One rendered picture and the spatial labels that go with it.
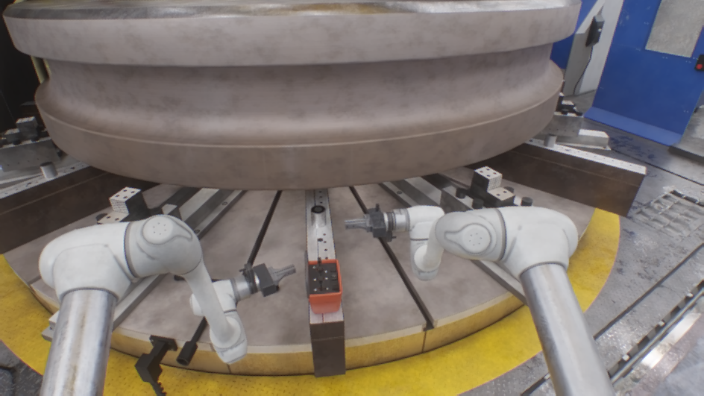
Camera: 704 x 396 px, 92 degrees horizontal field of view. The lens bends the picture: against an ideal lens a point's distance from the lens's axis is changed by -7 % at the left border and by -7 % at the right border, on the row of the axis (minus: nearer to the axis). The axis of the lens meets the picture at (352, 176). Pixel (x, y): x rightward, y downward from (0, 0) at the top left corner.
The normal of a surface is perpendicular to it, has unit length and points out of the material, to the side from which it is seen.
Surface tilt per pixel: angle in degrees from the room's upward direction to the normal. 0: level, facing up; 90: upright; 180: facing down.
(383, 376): 0
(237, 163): 90
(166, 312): 0
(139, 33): 90
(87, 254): 25
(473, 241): 58
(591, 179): 90
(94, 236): 14
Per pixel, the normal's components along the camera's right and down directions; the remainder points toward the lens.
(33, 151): 0.50, 0.43
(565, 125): -0.26, 0.48
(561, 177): -0.61, 0.39
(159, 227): 0.29, -0.53
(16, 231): 0.79, 0.30
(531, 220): -0.01, -0.56
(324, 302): 0.12, 0.59
